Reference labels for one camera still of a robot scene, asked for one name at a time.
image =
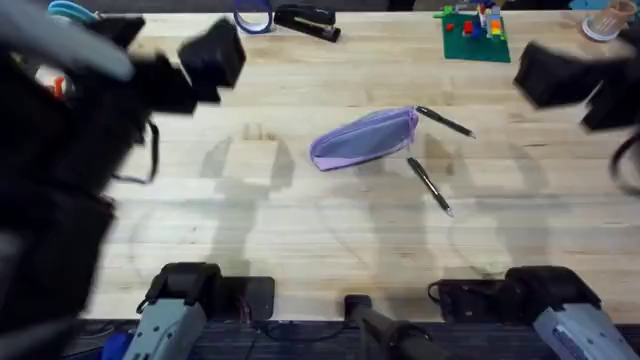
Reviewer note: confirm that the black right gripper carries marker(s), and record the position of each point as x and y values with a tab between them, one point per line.
617	95

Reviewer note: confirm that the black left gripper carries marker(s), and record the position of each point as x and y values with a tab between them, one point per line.
162	87

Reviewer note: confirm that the purple zip bag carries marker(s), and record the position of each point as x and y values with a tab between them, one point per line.
362	140

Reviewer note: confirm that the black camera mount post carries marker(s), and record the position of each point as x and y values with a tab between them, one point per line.
380	325

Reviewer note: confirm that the black pen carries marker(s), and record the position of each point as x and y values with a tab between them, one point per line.
430	186
444	121

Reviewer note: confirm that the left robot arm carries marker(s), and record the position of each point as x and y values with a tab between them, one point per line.
50	200

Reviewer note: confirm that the black left wrist plate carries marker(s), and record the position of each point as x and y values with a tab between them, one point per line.
122	30

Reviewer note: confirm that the black rail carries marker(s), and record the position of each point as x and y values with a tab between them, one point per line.
300	345

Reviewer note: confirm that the green board with toy blocks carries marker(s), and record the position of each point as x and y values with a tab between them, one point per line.
475	42

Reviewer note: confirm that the black stapler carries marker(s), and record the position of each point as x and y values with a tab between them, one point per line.
307	20

